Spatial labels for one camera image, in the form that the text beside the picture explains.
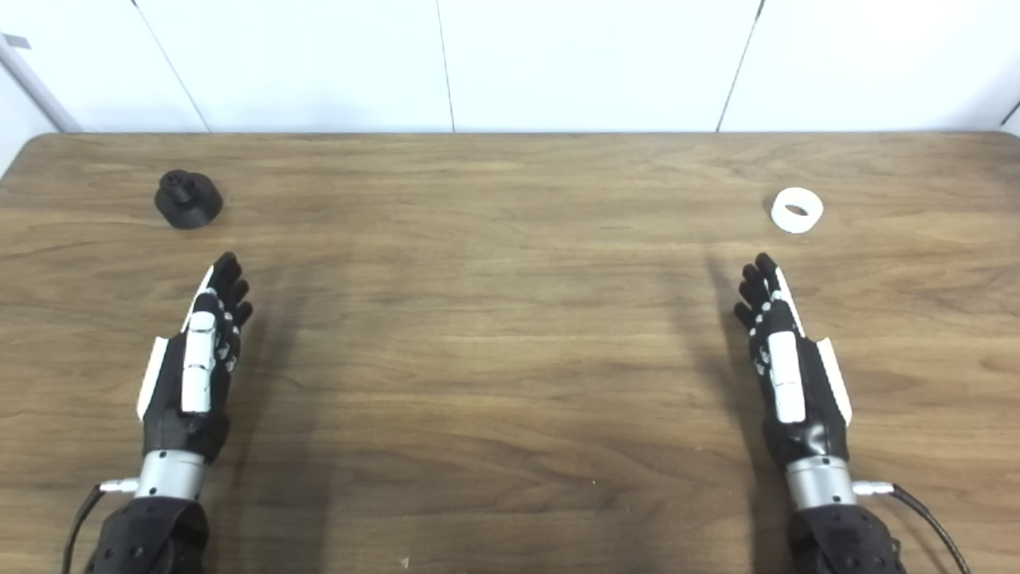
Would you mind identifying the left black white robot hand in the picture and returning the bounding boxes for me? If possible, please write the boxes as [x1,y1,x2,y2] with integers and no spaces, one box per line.
[135,252,254,466]

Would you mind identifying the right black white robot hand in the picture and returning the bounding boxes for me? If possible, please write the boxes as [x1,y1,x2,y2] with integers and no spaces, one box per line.
[733,253,853,470]

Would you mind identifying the white ring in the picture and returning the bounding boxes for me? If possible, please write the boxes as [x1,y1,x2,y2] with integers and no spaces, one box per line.
[771,187,825,234]

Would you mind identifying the round black part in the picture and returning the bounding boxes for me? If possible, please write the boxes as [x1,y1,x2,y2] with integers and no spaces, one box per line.
[155,170,224,230]

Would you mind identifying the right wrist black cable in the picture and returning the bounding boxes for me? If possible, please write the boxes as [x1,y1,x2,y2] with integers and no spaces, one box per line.
[852,480,972,574]

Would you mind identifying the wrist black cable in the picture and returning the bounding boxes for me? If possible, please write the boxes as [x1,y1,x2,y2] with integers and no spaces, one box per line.
[852,480,972,574]
[62,478,141,574]

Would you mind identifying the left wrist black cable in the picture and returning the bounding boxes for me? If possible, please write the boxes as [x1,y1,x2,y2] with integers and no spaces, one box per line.
[62,478,141,574]

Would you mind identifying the grey wall corner post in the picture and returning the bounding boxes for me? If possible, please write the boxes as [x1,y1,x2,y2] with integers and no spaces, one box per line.
[0,35,81,133]

